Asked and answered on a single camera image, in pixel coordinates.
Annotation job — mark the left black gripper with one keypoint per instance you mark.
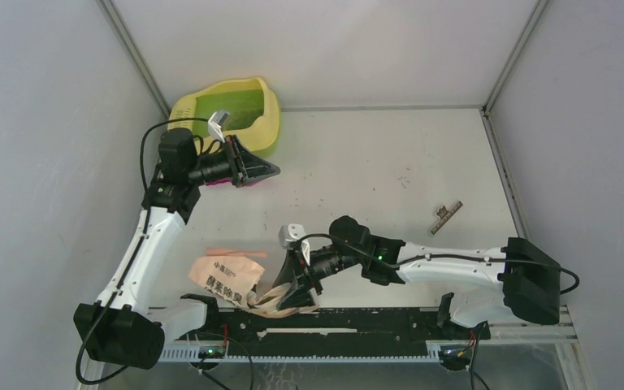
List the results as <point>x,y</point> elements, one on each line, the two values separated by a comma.
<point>244,166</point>

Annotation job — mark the yellow green litter box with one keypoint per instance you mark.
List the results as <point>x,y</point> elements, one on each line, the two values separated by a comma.
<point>253,113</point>

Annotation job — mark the pink cat litter bag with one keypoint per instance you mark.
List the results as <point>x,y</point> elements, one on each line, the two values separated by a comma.
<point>233,275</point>

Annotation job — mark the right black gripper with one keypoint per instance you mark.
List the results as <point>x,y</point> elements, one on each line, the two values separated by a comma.
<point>297,297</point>

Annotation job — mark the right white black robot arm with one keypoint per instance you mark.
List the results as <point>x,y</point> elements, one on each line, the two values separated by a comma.
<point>516,279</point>

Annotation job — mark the magenta plastic scoop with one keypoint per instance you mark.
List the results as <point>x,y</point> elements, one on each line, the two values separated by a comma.
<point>220,183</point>

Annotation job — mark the white bag sealing clip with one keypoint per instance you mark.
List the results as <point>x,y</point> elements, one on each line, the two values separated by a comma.
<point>443,215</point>

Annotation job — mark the white slotted cable duct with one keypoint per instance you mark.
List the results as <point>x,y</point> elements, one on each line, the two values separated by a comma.
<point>426,352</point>

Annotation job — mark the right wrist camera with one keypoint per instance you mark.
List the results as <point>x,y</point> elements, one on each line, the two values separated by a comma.
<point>292,237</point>

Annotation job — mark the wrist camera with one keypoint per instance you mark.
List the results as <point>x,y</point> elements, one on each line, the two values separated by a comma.
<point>292,237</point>
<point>215,124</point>

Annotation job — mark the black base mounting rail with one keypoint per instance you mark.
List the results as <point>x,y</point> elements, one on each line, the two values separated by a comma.
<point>348,330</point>

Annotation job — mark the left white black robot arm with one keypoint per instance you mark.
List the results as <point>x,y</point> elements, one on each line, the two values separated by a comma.
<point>118,328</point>

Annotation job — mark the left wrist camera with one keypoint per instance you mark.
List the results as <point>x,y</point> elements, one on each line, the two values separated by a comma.
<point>215,124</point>

